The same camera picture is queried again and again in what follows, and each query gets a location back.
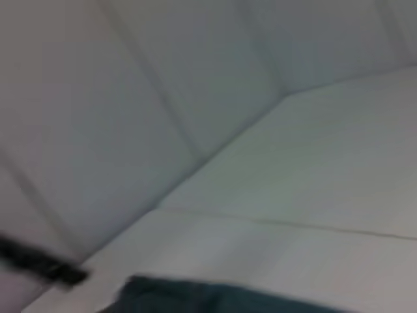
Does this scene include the blue denim shorts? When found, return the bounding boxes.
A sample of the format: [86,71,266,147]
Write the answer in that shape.
[110,275,347,313]

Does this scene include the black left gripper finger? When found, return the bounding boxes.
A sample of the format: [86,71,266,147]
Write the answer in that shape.
[0,233,89,291]

